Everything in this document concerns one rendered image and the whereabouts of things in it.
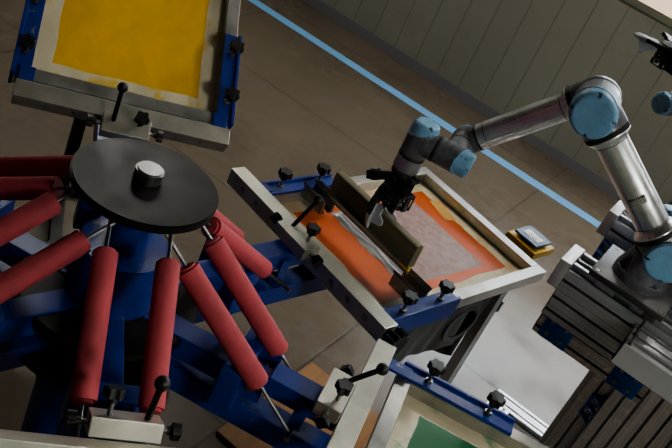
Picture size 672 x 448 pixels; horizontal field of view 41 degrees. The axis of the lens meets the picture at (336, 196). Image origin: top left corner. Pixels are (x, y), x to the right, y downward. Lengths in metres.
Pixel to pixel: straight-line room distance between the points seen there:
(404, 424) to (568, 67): 4.59
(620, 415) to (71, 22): 1.99
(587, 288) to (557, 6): 4.05
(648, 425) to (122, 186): 1.79
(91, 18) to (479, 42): 4.37
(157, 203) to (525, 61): 4.96
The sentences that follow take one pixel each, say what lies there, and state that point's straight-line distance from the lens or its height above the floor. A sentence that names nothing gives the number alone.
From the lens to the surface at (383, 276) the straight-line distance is 2.59.
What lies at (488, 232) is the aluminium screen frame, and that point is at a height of 0.98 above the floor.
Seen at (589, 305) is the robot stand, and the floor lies 1.14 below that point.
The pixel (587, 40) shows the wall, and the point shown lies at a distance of 6.42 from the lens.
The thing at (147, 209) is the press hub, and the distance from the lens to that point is 1.81.
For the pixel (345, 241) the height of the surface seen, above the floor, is 0.95.
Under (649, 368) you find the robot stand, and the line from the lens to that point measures 2.50.
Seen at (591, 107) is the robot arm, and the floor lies 1.69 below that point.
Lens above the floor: 2.33
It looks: 29 degrees down
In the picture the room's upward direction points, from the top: 25 degrees clockwise
